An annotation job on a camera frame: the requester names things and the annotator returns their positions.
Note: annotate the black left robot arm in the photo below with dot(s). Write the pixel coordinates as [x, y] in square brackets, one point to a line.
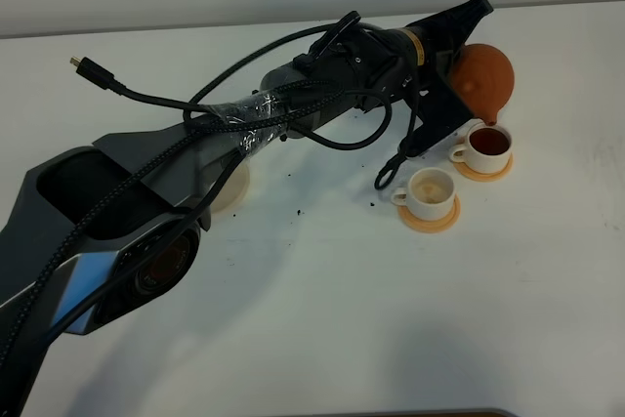
[100, 230]

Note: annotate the near white teacup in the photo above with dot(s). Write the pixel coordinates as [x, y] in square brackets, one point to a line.
[428, 195]

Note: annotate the near orange saucer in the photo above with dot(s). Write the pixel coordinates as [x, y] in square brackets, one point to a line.
[436, 226]

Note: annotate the brown clay teapot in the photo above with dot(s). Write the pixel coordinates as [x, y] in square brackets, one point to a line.
[484, 79]

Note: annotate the far orange saucer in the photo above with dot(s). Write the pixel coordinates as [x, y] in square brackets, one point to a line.
[478, 166]

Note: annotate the beige round teapot coaster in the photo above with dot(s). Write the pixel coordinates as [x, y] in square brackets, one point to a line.
[233, 191]

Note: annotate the orange saucer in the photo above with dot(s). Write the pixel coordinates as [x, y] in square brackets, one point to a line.
[478, 166]
[436, 226]

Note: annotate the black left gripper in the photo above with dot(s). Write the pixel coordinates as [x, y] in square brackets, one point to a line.
[388, 60]

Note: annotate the far white teacup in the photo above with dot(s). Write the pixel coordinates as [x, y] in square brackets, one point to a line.
[489, 139]

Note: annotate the white teacup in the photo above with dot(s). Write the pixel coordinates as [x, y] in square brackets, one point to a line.
[489, 139]
[428, 195]

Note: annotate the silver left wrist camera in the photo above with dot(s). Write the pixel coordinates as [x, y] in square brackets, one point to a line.
[436, 113]

